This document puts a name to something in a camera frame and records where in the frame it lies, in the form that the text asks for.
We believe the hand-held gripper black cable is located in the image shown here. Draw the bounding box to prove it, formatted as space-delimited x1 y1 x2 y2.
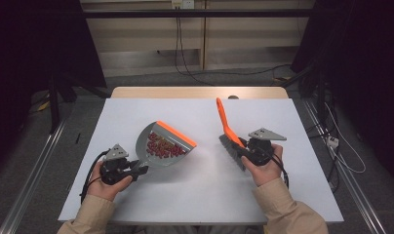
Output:
270 155 291 190
79 149 110 205

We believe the person's left hand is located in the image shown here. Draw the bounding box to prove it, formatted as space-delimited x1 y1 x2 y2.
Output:
86 160 134 202

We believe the right hand-held gripper black cable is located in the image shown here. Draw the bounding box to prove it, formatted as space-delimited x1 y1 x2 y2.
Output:
270 155 291 190

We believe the heap of red beans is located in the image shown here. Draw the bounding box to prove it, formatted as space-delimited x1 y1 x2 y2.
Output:
145 131 188 160

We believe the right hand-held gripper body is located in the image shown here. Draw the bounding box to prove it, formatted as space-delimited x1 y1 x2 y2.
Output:
239 127 288 167

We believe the aluminium floor rail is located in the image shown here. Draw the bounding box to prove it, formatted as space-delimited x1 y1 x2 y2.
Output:
301 98 387 234
0 119 68 234

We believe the white cable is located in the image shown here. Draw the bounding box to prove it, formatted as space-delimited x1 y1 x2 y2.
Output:
324 101 367 175

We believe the black metal stand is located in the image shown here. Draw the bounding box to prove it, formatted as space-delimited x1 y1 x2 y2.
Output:
46 72 62 135

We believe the black hanging cable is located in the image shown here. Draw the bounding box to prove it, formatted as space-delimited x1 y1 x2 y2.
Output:
174 16 218 88

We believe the wooden table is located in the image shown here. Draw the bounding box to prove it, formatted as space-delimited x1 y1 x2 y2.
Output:
110 86 290 99

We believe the black horizontal bar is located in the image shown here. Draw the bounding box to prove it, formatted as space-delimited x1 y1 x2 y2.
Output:
82 9 316 19

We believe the person's right hand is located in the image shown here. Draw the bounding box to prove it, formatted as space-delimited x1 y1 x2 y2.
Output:
240 142 286 187

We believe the white wall socket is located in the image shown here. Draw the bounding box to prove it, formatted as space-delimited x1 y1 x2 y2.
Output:
171 0 195 10

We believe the left hand-held gripper black cable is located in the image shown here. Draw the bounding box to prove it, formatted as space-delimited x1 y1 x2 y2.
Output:
79 149 110 205

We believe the orange brush with grey bristles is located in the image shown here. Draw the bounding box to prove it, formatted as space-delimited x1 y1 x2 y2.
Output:
216 97 252 173

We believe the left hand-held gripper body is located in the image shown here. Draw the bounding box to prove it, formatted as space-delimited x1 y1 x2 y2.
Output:
98 143 137 186

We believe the grey dustpan with orange edge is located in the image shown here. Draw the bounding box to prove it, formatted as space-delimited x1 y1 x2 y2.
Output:
135 120 198 170

